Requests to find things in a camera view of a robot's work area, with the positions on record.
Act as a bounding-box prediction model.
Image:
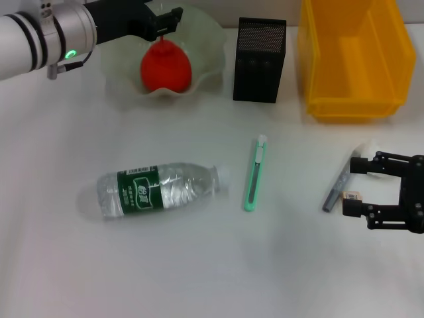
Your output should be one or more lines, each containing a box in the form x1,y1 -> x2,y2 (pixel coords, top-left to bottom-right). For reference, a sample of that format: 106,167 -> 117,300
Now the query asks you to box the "translucent wavy fruit plate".
101,3 -> 228,100

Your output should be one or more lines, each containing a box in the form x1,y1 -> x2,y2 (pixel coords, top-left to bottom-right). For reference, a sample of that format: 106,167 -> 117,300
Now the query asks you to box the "black mesh pen holder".
233,17 -> 288,105

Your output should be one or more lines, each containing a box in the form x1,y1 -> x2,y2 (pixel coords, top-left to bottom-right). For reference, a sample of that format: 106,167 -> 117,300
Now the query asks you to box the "red orange fruit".
140,36 -> 193,93

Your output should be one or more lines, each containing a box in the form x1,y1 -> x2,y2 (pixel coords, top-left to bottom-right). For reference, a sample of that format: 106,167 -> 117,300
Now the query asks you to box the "green utility knife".
244,134 -> 268,213

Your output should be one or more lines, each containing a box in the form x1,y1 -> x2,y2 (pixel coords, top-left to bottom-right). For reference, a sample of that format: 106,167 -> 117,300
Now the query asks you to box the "beige eraser with barcode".
341,190 -> 362,203

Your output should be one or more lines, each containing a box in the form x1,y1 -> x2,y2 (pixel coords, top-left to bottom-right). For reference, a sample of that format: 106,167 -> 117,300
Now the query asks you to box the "green label water bottle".
97,162 -> 231,221

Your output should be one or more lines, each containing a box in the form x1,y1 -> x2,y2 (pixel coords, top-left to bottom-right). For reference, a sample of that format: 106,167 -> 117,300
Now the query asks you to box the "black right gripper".
343,151 -> 424,235

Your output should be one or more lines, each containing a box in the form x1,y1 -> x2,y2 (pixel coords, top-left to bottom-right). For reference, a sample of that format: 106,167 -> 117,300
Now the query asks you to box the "grey pen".
323,155 -> 352,213

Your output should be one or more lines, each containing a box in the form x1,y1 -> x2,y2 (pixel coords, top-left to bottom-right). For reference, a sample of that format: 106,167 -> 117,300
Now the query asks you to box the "yellow plastic bin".
296,0 -> 417,121

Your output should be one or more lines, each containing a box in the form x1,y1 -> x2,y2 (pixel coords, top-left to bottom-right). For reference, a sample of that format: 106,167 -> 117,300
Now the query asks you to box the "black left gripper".
84,0 -> 184,46

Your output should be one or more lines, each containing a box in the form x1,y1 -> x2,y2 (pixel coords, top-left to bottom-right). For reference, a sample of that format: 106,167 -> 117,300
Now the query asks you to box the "white paper ball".
352,138 -> 382,178

